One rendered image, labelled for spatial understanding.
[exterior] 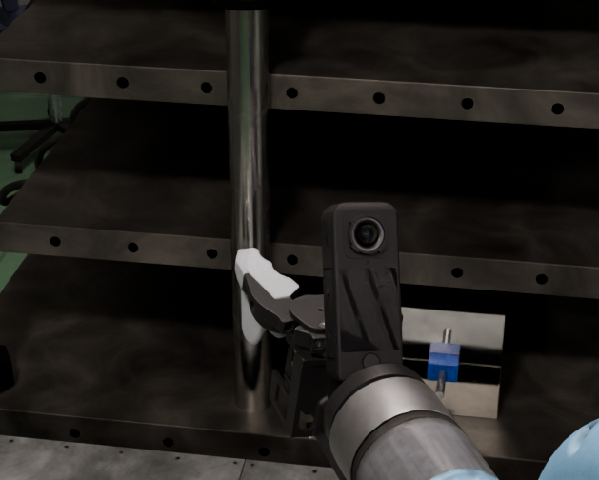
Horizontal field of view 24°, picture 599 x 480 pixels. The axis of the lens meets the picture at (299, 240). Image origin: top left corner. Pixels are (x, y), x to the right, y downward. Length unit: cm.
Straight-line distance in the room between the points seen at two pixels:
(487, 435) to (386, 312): 112
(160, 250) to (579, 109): 62
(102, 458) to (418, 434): 116
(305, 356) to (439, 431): 14
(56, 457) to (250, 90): 57
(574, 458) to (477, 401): 154
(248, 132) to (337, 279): 95
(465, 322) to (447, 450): 116
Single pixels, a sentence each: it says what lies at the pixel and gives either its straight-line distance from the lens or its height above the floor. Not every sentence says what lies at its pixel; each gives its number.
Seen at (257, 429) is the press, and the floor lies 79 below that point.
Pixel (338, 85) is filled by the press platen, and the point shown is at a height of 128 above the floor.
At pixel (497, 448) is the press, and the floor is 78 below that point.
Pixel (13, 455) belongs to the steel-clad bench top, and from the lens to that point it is 196.
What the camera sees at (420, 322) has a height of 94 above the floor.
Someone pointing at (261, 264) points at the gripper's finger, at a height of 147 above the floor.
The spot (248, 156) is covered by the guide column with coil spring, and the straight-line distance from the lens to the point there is 183.
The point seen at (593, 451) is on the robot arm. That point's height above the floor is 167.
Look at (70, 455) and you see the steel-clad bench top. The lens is 194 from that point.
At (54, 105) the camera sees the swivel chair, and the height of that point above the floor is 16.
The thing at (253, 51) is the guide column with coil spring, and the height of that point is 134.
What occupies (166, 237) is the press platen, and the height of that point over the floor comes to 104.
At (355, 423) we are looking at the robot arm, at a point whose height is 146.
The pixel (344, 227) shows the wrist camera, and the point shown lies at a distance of 88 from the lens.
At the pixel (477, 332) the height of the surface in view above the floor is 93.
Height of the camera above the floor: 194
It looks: 28 degrees down
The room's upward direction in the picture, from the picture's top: straight up
